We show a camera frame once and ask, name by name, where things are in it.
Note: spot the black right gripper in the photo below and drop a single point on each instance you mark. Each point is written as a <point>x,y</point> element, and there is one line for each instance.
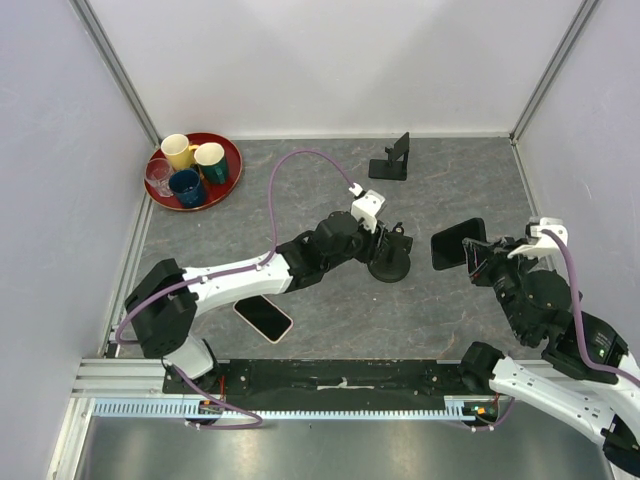
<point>482,257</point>

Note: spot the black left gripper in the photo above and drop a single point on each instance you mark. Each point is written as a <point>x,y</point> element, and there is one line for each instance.
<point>374,242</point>

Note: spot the black round-base phone stand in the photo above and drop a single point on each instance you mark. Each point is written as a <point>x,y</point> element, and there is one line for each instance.
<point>391,261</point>

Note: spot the black smartphone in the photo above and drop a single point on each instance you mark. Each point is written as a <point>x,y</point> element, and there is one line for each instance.
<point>447,249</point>

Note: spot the black angled desk phone stand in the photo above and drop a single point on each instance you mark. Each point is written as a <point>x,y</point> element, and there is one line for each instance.
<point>395,166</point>

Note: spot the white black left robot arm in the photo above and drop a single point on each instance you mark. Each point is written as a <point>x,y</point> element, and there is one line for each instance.
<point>162,307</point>

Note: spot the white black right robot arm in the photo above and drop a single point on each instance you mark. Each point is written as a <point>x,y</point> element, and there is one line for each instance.
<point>535,283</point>

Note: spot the pink-cased smartphone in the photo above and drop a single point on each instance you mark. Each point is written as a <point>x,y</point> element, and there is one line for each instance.
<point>264,317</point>

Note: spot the red round tray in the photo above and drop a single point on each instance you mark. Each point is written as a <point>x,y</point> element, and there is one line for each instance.
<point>215,193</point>

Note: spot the green mug white inside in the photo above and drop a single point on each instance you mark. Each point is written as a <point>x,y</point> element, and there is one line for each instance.
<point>212,162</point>

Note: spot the dark blue mug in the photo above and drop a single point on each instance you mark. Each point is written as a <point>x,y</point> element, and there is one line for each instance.
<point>188,188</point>

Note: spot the yellow mug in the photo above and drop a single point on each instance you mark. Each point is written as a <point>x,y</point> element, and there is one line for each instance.
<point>179,151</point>

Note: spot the clear drinking glass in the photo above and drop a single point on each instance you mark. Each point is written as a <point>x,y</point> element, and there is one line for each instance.
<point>157,174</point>

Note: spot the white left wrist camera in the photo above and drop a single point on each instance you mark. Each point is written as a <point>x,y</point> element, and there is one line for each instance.
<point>366,207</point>

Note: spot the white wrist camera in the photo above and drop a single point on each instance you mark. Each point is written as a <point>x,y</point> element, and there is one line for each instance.
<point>366,207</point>
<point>542,238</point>

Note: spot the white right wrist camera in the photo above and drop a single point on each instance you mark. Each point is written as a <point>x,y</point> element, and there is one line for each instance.
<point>542,238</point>

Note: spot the light blue cable duct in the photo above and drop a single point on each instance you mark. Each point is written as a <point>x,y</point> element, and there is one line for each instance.
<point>192,409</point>

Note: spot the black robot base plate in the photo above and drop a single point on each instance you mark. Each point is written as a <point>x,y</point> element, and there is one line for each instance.
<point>336,384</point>

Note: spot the aluminium frame rail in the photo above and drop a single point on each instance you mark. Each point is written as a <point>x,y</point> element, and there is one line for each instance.
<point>119,378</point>

